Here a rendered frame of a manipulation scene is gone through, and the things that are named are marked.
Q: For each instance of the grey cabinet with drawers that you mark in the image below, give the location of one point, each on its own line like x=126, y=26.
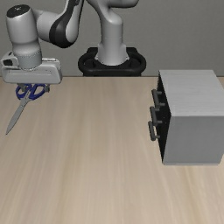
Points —
x=192, y=116

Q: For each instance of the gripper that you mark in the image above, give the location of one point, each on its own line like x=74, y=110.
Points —
x=32, y=73

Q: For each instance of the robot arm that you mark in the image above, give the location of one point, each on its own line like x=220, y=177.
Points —
x=110, y=38

